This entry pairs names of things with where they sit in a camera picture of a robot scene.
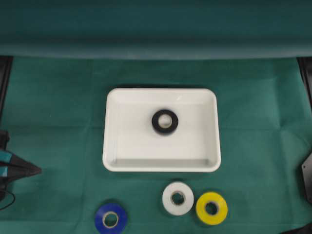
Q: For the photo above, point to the blue tape roll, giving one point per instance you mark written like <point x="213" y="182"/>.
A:
<point x="110" y="218"/>

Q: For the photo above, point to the yellow tape roll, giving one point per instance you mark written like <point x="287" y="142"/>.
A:
<point x="211" y="208"/>

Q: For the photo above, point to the black left table rail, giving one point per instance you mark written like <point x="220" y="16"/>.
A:
<point x="5" y="69"/>

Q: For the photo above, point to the black tape roll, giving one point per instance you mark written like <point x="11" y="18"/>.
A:
<point x="164" y="122"/>

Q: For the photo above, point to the black table rail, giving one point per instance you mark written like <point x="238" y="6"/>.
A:
<point x="5" y="69"/>
<point x="305" y="67"/>

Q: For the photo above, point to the black right table rail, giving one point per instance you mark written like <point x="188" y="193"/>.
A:
<point x="305" y="67"/>

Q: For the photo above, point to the white plastic tray case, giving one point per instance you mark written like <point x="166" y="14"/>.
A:
<point x="130" y="143"/>

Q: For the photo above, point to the white tape roll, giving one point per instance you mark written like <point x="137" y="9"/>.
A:
<point x="177" y="198"/>

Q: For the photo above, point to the green table cloth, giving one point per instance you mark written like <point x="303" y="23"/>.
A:
<point x="69" y="54"/>

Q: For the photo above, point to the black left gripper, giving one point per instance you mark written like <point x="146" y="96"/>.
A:
<point x="8" y="159"/>

